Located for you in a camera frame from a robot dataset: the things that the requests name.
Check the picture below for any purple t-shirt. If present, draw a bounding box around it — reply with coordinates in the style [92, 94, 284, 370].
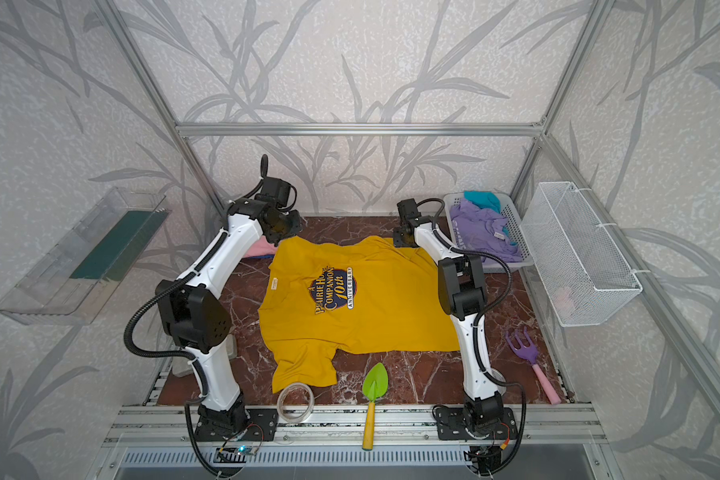
[449, 198, 523, 263]

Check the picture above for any purple pink toy rake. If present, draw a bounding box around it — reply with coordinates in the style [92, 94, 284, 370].
[505, 328, 562, 405]

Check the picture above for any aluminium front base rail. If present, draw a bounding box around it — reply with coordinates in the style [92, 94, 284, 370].
[102, 404, 608, 448]

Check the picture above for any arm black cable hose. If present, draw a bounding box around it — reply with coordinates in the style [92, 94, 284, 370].
[124, 154, 271, 478]
[416, 197, 528, 475]

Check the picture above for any white wire mesh basket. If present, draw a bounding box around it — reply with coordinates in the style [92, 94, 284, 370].
[521, 181, 643, 327]

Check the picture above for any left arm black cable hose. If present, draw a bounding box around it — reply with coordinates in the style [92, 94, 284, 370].
[124, 154, 271, 478]

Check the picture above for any clear plastic wall shelf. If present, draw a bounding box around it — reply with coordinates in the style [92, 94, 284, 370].
[0, 187, 171, 326]

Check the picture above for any grey plastic laundry basket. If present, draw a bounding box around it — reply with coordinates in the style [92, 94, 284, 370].
[444, 192, 533, 271]

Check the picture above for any clear tape roll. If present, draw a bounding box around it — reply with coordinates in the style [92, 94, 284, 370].
[276, 382, 316, 424]

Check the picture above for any pink folded t-shirt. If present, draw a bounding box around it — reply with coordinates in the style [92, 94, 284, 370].
[243, 237, 278, 258]

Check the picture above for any yellow printed t-shirt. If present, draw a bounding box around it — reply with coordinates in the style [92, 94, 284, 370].
[258, 236, 459, 393]

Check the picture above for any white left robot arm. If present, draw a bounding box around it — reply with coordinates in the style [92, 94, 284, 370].
[156, 177, 301, 424]

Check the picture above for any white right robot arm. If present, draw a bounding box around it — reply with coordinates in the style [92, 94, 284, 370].
[393, 199, 504, 432]

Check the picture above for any aluminium frame profile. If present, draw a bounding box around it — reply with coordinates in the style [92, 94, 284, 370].
[94, 1, 720, 422]

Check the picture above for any teal t-shirt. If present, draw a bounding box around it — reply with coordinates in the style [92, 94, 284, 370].
[464, 191, 502, 213]

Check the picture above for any grey rectangular block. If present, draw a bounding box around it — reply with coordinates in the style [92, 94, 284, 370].
[170, 333, 237, 377]

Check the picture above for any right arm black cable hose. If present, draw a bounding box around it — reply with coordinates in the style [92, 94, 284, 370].
[416, 197, 528, 475]

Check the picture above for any green toy trowel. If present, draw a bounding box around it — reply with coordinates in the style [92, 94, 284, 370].
[362, 363, 389, 451]

